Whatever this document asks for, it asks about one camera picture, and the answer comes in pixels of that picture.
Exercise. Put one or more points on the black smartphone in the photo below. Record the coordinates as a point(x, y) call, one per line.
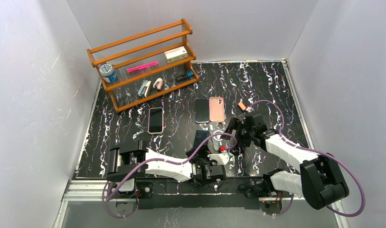
point(202, 111)

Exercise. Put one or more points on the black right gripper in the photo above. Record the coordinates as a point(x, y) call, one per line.
point(237, 130)

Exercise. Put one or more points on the pink highlighter pen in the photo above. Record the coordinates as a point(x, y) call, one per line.
point(143, 66)

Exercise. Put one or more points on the dark teal smartphone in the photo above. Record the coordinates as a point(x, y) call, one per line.
point(200, 136)

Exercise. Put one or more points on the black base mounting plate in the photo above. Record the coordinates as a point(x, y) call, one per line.
point(240, 192)

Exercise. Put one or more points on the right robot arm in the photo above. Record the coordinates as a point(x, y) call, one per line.
point(318, 179)

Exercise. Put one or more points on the black blue marker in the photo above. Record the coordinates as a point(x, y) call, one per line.
point(187, 76)

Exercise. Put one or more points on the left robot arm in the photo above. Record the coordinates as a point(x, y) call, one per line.
point(138, 160)

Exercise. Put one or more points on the white medicine box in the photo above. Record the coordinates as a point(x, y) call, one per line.
point(175, 54)

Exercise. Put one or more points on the pink tape dispenser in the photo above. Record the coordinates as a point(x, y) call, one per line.
point(158, 84)

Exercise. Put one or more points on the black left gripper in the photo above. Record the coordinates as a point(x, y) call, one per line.
point(201, 149)

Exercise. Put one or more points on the teal eraser block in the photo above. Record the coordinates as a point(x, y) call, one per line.
point(142, 88)

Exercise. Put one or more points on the blue round jar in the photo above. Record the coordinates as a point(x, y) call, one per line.
point(108, 73)

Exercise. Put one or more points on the cream cased phone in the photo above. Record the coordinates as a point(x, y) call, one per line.
point(155, 121)

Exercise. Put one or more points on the orange wooden shelf rack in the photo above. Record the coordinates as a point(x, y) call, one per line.
point(145, 47)

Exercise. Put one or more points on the clear phone case with phone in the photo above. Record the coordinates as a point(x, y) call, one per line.
point(217, 128)

